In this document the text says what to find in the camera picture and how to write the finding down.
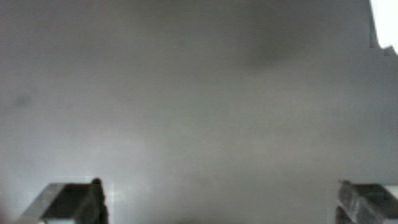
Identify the white drawer case box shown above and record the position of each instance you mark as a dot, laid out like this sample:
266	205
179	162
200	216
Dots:
385	11

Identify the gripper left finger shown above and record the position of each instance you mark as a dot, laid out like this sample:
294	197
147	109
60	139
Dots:
69	204

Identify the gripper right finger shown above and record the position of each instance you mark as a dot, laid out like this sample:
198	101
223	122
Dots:
367	203

